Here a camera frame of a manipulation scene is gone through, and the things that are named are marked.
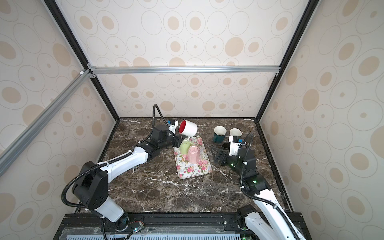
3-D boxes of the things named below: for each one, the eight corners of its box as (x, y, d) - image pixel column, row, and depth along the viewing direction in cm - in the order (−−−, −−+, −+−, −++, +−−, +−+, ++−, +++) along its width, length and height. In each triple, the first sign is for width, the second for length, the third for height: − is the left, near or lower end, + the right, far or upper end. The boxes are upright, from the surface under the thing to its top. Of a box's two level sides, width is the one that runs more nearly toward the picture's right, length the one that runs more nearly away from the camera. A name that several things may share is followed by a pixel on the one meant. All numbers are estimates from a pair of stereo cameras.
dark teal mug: (213, 146, 105) (215, 136, 97) (212, 135, 112) (214, 125, 103) (224, 146, 106) (227, 136, 97) (223, 135, 112) (225, 125, 103)
